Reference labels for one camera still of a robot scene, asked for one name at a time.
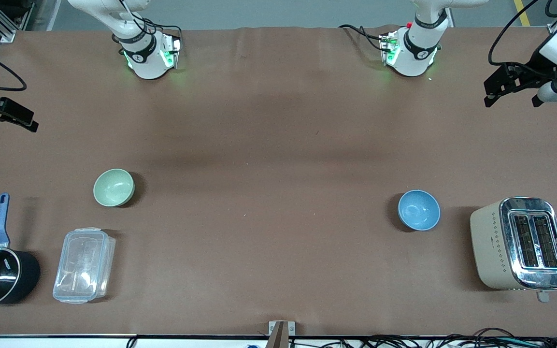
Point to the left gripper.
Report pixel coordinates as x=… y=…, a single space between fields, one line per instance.
x=538 y=68

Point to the green bowl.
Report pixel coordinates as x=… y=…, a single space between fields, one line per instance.
x=113 y=187

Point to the blue bowl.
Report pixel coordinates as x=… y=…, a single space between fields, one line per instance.
x=419 y=210

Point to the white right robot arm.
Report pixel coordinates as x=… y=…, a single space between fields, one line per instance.
x=148 y=63

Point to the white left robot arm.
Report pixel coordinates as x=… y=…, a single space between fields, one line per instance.
x=413 y=58

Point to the clear plastic food container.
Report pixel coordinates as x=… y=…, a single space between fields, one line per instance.
x=84 y=266

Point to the beige and chrome toaster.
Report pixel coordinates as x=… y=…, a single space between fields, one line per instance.
x=493 y=246

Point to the brown table mat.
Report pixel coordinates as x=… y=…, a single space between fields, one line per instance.
x=278 y=125

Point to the aluminium frame profile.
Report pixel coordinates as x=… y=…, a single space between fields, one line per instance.
x=5 y=31

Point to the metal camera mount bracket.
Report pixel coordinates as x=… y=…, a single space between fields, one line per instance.
x=272 y=327

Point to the camera mount pole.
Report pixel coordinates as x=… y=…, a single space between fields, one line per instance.
x=279 y=339

